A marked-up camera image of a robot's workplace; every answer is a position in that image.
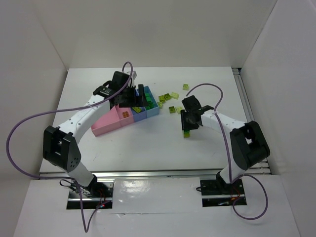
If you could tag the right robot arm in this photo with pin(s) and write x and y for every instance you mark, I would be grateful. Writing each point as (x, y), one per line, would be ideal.
(244, 142)

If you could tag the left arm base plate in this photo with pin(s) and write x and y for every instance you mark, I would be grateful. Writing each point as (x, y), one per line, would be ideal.
(103, 197)

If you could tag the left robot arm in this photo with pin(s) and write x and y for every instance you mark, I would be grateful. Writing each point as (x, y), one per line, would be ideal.
(60, 144)

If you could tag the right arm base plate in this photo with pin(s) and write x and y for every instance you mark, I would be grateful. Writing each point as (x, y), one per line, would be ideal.
(215, 195)

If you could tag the lime sloped lego brick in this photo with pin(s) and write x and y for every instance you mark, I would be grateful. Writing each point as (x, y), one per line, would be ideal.
(174, 95)

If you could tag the lime square lego hollow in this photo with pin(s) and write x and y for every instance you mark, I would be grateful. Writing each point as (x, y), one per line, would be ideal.
(171, 109)

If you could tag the aluminium rail front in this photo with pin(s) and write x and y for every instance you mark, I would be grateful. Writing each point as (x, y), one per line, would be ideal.
(162, 173)

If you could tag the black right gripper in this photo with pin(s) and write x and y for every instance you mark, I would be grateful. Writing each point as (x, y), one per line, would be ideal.
(187, 121)

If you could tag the lime lego brick left edge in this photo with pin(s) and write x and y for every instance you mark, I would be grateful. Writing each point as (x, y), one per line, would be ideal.
(161, 99)

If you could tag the pink container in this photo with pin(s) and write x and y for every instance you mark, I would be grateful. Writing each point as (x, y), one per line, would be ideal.
(111, 121)

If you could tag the green long lego brick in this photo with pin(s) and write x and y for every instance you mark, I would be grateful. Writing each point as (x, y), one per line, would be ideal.
(149, 99)

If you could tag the lime long lego brick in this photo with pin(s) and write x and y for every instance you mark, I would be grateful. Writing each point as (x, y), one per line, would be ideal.
(137, 109)

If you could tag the lime lego brick upside down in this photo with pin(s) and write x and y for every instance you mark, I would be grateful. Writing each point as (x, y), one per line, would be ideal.
(167, 96)

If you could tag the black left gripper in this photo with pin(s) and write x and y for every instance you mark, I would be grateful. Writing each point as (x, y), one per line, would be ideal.
(132, 99)

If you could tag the lone pale lime lego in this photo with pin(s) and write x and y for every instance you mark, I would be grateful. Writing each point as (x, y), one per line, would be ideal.
(185, 87)

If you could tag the brown lego plate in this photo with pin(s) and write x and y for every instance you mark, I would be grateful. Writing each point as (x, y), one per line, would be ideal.
(125, 114)

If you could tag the aluminium rail right side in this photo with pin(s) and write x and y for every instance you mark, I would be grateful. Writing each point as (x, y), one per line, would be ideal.
(243, 94)

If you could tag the aluminium rail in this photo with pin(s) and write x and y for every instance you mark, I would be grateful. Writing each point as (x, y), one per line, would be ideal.
(243, 94)
(162, 173)

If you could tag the lime green lego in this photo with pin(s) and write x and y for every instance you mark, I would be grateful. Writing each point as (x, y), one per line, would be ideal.
(186, 133)

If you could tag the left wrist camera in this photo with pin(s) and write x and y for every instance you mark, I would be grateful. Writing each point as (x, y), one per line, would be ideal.
(134, 75)

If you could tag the light blue container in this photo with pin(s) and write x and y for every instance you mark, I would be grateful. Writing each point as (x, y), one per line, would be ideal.
(155, 110)

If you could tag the purple blue container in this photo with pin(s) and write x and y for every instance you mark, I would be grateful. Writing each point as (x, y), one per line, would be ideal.
(139, 113)

